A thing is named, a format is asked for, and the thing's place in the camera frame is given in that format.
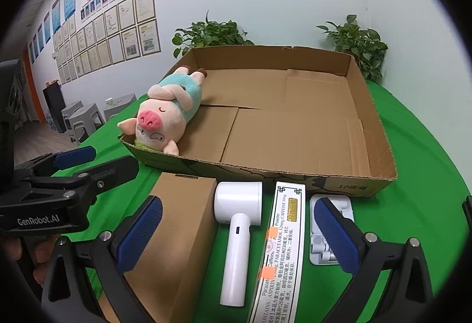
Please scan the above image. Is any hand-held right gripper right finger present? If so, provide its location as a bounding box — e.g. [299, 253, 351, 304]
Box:
[313, 197, 434, 323]

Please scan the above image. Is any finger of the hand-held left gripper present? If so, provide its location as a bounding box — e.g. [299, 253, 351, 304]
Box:
[22, 156, 140, 199]
[15, 146, 97, 178]

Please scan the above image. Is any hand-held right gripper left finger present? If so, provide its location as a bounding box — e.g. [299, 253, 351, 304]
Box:
[40, 195, 165, 323]

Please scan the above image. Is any white folding phone stand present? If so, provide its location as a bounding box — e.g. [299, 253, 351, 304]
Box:
[309, 194, 355, 265]

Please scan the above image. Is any plain brown cardboard box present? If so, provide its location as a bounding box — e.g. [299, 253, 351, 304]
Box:
[99, 172, 218, 323]

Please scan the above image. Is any white and green medicine box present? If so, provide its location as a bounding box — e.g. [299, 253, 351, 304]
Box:
[246, 181, 307, 323]

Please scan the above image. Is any white handheld fabric shaver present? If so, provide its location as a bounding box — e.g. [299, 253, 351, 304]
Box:
[214, 181, 263, 307]

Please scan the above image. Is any cardboard tray box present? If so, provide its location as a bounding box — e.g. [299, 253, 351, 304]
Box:
[119, 45, 399, 198]

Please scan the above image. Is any person's left hand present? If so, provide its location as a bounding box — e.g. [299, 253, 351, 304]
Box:
[0, 234, 63, 288]

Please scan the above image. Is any grey plastic stool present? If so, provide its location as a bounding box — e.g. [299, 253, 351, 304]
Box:
[103, 94, 138, 122]
[61, 100, 85, 132]
[68, 104, 107, 144]

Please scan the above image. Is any black cabinet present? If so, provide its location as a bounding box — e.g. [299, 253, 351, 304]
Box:
[42, 81, 68, 134]

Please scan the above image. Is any green tablecloth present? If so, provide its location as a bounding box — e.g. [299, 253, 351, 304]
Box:
[48, 81, 472, 323]

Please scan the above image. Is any pink pig plush toy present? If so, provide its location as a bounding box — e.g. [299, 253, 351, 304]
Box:
[117, 67, 208, 156]

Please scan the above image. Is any green potted plant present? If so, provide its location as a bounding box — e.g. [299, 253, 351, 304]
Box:
[172, 11, 255, 60]
[316, 14, 388, 86]

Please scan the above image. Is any group of framed wall certificates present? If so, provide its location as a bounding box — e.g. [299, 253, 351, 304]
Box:
[52, 0, 162, 86]

